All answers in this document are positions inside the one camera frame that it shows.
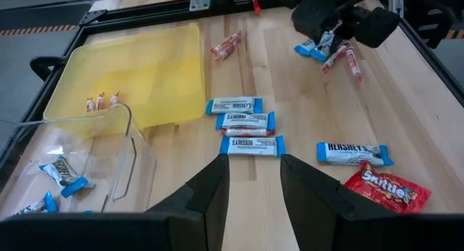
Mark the yellow plastic bin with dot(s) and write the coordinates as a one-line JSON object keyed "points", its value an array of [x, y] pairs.
{"points": [[145, 73]]}

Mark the black aluminium table frame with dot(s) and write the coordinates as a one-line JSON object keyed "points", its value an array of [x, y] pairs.
{"points": [[145, 13]]}

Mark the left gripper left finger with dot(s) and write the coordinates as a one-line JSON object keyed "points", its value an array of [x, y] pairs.
{"points": [[210, 193]]}

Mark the Smarties candy roll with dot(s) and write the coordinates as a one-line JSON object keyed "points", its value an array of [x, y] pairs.
{"points": [[114, 98], [353, 64], [335, 57], [223, 49], [100, 101], [232, 40], [248, 132], [90, 104]]}

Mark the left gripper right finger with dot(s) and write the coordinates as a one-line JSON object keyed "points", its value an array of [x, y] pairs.
{"points": [[308, 200]]}

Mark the red zip tie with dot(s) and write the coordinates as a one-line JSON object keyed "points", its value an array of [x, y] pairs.
{"points": [[256, 2]]}

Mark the blue white Hershey's bar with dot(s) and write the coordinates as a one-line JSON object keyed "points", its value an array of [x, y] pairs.
{"points": [[233, 106], [353, 154], [324, 44], [64, 175], [304, 47], [246, 121], [36, 206], [252, 146]]}

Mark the clear plastic bin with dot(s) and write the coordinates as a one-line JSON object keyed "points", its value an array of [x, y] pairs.
{"points": [[145, 164]]}

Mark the red Skittles candy pack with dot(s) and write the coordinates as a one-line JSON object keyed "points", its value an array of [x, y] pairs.
{"points": [[388, 191]]}

